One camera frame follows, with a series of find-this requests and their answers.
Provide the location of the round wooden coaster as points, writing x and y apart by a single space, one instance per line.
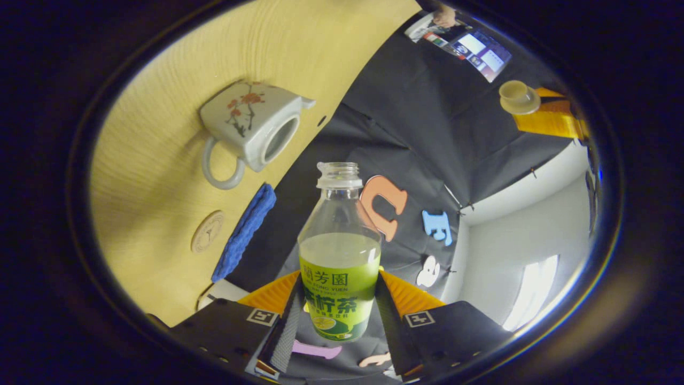
207 231

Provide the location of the ceiling light panel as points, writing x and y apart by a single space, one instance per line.
531 291

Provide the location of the white toaster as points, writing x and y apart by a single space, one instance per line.
224 291

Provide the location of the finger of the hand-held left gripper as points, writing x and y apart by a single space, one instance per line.
556 120
550 92

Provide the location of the white floral teacup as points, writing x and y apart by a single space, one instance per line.
251 125

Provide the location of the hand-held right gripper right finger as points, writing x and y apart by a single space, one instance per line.
395 337

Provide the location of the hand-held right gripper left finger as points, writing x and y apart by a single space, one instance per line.
286 337

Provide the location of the green label water bottle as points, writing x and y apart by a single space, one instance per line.
340 278

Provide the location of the blue towel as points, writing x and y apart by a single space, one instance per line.
243 235

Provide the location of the computer monitor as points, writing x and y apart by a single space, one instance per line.
483 53

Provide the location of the white desk item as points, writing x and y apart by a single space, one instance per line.
425 28

